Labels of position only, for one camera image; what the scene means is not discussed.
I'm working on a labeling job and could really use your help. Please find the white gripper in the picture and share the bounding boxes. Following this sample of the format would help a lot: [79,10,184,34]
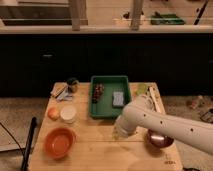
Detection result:
[114,115,138,138]

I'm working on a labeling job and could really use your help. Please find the yellow banana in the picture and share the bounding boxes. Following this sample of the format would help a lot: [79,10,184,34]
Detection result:
[112,131,119,140]

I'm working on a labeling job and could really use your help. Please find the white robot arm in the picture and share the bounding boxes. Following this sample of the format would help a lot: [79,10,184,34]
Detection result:
[114,96,213,155]

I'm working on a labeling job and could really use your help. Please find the dark maroon bowl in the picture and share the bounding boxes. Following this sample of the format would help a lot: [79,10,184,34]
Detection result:
[147,130,174,148]

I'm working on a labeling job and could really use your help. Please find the orange red bowl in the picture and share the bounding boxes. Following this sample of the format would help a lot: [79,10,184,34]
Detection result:
[44,127,76,159]

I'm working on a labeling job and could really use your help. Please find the blue sponge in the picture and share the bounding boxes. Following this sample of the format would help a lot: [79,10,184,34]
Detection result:
[113,92,124,107]

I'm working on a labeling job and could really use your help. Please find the green plastic tray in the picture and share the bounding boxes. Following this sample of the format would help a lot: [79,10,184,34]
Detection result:
[89,75,131,119]

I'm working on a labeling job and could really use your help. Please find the light green fruit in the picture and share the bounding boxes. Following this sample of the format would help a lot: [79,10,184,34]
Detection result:
[136,83,148,96]

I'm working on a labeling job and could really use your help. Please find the long wooden utensil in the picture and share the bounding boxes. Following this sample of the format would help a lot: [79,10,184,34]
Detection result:
[149,86,163,114]

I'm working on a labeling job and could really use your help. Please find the dark grape bunch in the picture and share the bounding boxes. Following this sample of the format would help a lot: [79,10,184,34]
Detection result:
[92,84,104,103]

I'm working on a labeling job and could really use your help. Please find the white round container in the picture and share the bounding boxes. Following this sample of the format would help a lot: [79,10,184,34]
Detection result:
[60,106,77,123]

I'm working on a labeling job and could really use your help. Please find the orange fruit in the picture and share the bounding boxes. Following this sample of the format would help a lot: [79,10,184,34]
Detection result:
[47,107,59,120]

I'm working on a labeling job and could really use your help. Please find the folded cloth and papers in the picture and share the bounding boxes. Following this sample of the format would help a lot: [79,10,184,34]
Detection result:
[51,84,73,101]

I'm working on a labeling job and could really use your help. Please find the green object on shelf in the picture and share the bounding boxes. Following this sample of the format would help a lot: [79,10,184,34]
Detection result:
[151,12,185,25]

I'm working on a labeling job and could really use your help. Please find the black cable stand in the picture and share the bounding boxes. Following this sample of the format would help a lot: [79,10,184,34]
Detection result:
[21,117,37,171]

